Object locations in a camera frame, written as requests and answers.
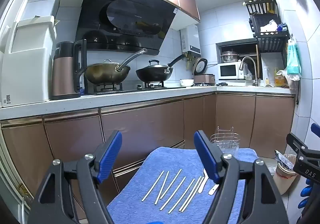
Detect white countertop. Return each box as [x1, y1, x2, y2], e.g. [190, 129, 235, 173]
[0, 84, 297, 122]

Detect small trash bin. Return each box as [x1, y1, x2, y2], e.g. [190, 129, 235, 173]
[272, 154, 300, 195]

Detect brass wok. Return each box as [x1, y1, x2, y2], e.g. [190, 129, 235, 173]
[84, 48, 148, 84]

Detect white spoon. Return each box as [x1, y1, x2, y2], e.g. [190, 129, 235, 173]
[208, 183, 220, 195]

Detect steel pot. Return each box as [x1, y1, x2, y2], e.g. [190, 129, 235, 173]
[220, 51, 240, 63]

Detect black gas stove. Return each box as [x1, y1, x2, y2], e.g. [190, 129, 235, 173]
[84, 81, 187, 95]

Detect white water heater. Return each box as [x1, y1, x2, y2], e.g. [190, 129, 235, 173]
[180, 25, 202, 55]

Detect rose gold electric kettle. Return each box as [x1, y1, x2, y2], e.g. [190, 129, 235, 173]
[51, 39, 87, 100]

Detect row of pale chopsticks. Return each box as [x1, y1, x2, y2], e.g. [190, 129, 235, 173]
[141, 168, 203, 214]

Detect yellow bottle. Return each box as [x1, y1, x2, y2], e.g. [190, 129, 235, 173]
[274, 68, 287, 87]

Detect blue towel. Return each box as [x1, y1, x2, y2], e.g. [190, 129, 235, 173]
[106, 147, 259, 224]

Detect dark snack bag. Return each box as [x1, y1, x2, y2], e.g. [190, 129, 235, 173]
[274, 150, 297, 172]

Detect rice cooker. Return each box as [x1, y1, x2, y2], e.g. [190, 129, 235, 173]
[193, 57, 216, 85]

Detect black wall rack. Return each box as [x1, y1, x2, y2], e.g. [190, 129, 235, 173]
[244, 0, 291, 54]

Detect spray bottle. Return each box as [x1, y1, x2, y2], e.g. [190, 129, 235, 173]
[264, 66, 272, 86]

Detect brown lower cabinets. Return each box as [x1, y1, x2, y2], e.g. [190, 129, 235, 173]
[0, 90, 297, 216]

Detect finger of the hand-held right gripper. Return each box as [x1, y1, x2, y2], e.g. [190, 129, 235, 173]
[286, 133, 320, 165]
[311, 122, 320, 138]

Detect steel faucet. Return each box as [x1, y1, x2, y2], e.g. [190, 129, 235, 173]
[239, 56, 259, 87]

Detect white plastic bag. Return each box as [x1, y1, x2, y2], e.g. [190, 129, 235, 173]
[276, 69, 300, 90]

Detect person's right hand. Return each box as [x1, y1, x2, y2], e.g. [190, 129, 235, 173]
[297, 178, 320, 214]

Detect black range hood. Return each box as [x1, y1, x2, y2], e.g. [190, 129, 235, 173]
[75, 0, 182, 56]

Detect pale green spoon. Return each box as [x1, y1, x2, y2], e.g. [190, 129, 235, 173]
[198, 168, 208, 193]

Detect large white box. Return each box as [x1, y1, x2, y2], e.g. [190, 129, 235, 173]
[0, 16, 57, 108]

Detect yellow gas pipes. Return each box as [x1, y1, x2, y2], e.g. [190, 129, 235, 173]
[184, 53, 198, 71]

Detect black wok with lid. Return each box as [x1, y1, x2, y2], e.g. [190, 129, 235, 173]
[136, 54, 187, 82]

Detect wire utensil holder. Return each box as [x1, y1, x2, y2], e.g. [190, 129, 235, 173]
[210, 126, 240, 157]

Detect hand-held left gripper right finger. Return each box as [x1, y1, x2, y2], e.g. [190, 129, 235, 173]
[194, 130, 290, 224]

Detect small white carton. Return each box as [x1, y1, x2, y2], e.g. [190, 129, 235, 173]
[21, 0, 63, 23]

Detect white microwave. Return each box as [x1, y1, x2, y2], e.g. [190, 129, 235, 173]
[217, 62, 247, 80]

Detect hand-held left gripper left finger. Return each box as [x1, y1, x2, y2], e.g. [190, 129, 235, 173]
[27, 130, 123, 224]

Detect hanging teal bags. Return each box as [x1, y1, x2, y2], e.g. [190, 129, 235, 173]
[286, 37, 302, 75]

